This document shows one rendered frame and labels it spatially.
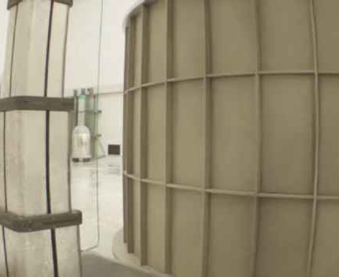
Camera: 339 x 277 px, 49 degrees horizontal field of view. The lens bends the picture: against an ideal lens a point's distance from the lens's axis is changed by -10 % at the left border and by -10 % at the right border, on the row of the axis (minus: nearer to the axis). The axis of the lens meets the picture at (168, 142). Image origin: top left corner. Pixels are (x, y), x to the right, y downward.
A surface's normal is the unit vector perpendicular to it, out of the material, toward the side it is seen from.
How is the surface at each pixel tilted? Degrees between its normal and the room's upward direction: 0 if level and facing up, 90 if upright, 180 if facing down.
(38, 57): 90
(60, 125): 90
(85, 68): 90
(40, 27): 90
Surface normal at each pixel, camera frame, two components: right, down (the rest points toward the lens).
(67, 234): 0.76, 0.02
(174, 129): -0.79, 0.00
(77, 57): -0.55, 0.01
